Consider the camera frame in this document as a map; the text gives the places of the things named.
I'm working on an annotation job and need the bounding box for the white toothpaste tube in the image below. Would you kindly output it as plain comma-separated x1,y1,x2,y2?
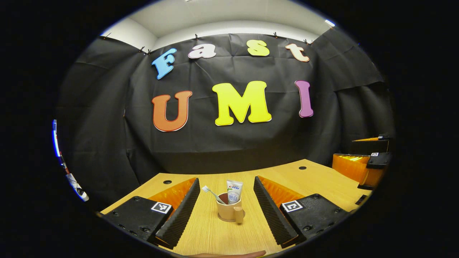
226,180,243,205

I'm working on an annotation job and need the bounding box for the computer monitor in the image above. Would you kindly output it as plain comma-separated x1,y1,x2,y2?
52,119,61,158

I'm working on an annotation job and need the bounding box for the white toothbrush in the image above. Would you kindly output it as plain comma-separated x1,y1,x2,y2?
202,185,226,205

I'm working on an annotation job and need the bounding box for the wooden desktop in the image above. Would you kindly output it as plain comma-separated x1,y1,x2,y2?
100,159,373,257

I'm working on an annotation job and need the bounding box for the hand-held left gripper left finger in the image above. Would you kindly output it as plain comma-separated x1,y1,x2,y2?
102,177,201,250

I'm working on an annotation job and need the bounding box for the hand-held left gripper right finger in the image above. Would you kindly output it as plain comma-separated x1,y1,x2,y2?
253,176,350,248

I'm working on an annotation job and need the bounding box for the beige cup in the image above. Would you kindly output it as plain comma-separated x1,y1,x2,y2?
216,192,246,224

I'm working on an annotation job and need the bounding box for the black backdrop cloth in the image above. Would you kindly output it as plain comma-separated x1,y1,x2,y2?
57,27,395,212

